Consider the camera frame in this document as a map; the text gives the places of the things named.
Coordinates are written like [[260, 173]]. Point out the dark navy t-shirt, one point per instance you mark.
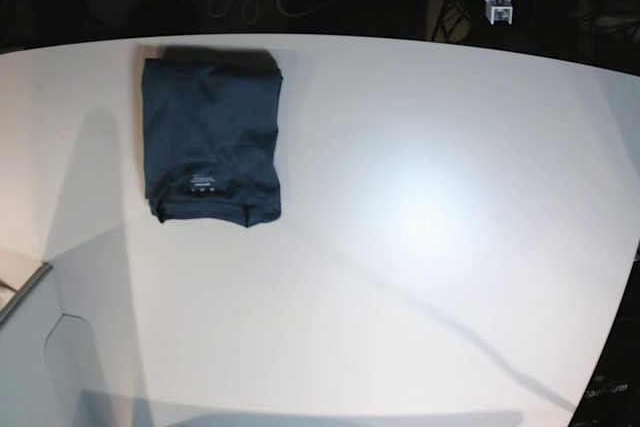
[[210, 128]]

